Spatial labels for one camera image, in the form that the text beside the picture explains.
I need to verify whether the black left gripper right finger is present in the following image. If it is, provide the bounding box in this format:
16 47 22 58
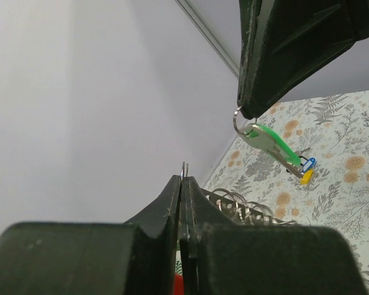
180 177 367 294

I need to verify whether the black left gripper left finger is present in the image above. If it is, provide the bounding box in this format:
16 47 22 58
0 175 181 294

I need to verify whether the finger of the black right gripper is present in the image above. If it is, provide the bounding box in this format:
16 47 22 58
237 1 263 116
244 0 369 120

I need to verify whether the silver keys bunch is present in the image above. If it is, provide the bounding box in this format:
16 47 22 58
176 165 300 231

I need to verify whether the green key tag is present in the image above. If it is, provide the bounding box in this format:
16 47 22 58
233 106 304 179

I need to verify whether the red handled carabiner keyring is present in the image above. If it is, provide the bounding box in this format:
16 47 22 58
173 273 184 295

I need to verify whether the yellow key tag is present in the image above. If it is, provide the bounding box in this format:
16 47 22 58
300 169 314 185

